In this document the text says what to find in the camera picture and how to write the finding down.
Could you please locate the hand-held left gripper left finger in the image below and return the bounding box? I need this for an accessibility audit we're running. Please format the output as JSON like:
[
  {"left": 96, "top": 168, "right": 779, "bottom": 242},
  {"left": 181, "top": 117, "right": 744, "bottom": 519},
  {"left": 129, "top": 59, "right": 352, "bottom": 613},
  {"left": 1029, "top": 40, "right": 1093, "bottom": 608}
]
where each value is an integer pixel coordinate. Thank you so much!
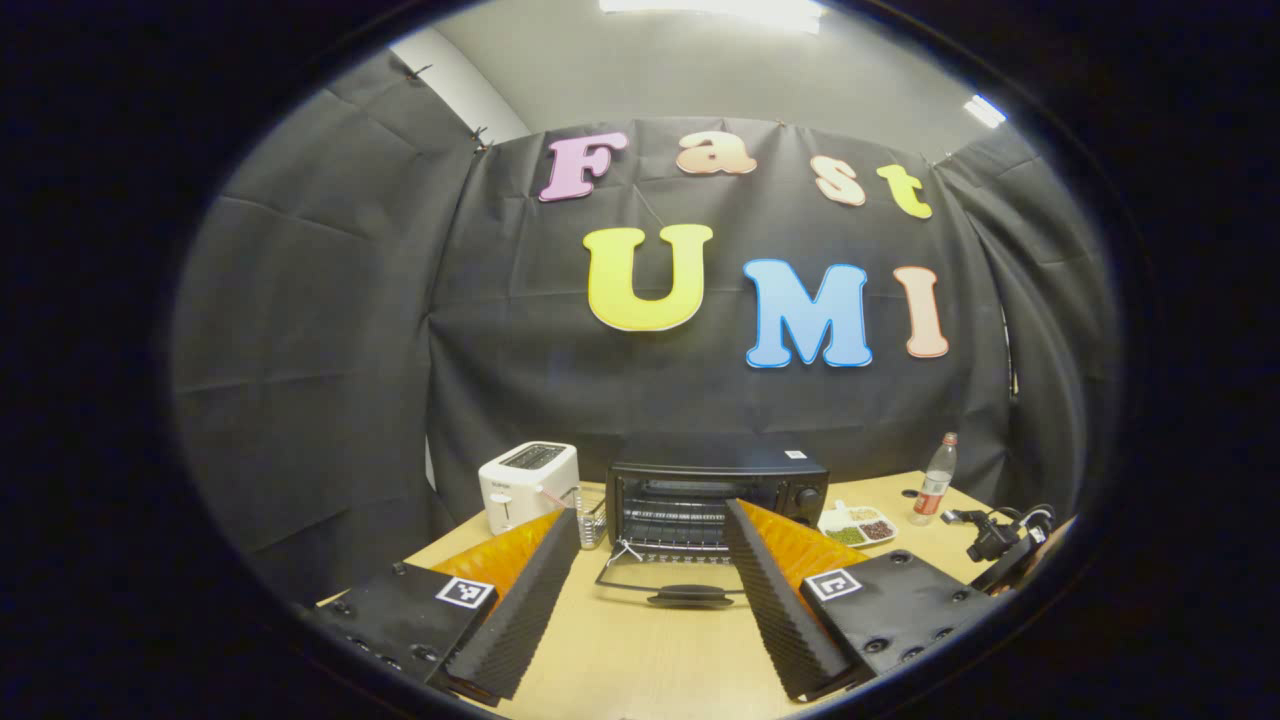
[{"left": 310, "top": 507, "right": 583, "bottom": 703}]

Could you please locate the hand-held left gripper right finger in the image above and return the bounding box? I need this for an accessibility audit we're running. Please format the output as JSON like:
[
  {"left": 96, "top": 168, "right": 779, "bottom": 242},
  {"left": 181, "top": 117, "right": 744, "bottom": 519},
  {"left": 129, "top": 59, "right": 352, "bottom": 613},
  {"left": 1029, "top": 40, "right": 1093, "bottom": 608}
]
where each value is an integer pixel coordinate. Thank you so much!
[{"left": 722, "top": 498, "right": 1001, "bottom": 701}]

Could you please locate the black electric oven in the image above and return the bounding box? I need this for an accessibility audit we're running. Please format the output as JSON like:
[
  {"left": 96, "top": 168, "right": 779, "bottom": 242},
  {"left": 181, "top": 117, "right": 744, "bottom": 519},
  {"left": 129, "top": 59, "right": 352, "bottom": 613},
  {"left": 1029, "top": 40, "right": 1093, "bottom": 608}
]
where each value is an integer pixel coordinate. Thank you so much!
[{"left": 593, "top": 450, "right": 831, "bottom": 609}]

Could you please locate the white divided dish of beans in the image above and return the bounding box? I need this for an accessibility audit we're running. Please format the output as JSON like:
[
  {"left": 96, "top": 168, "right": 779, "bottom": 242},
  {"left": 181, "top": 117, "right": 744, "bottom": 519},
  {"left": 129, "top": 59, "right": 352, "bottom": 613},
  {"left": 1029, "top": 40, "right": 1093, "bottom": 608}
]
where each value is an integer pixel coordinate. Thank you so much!
[{"left": 818, "top": 500, "right": 898, "bottom": 548}]

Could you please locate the clear glass cup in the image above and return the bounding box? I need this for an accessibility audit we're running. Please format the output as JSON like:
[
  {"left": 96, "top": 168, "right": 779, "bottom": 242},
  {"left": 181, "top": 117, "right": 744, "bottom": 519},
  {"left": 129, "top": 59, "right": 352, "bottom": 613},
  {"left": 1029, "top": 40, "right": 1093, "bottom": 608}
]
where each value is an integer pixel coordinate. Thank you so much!
[{"left": 575, "top": 487, "right": 609, "bottom": 551}]

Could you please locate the plastic bottle with red label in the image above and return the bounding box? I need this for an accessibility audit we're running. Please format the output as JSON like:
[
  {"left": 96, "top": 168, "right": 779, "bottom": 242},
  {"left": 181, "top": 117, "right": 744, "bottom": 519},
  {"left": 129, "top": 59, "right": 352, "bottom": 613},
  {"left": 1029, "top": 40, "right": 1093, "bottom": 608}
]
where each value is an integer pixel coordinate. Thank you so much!
[{"left": 910, "top": 432, "right": 959, "bottom": 526}]

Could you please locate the white toaster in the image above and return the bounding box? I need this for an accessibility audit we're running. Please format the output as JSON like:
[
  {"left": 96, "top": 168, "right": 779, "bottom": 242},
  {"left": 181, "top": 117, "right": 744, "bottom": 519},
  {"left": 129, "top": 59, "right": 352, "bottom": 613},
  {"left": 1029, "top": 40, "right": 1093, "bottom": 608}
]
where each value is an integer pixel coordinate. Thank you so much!
[{"left": 478, "top": 441, "right": 581, "bottom": 536}]

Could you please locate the black backdrop cloth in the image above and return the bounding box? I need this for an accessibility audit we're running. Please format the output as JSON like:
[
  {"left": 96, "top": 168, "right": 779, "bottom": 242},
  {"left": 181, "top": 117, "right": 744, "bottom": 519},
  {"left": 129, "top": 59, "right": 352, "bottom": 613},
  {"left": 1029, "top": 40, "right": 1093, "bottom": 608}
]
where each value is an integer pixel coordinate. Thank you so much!
[{"left": 170, "top": 50, "right": 1121, "bottom": 601}]

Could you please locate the large ceiling light panel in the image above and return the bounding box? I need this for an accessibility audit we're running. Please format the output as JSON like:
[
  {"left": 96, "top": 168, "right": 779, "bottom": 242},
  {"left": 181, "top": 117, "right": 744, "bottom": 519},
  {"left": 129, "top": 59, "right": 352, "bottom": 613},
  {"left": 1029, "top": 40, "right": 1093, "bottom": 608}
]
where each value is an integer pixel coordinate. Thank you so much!
[{"left": 600, "top": 0, "right": 831, "bottom": 31}]

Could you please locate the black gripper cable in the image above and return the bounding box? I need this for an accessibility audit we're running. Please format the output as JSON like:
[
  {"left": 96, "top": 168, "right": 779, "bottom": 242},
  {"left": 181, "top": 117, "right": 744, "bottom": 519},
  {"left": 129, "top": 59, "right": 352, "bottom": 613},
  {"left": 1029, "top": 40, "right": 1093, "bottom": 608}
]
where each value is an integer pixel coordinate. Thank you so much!
[{"left": 985, "top": 503, "right": 1058, "bottom": 536}]

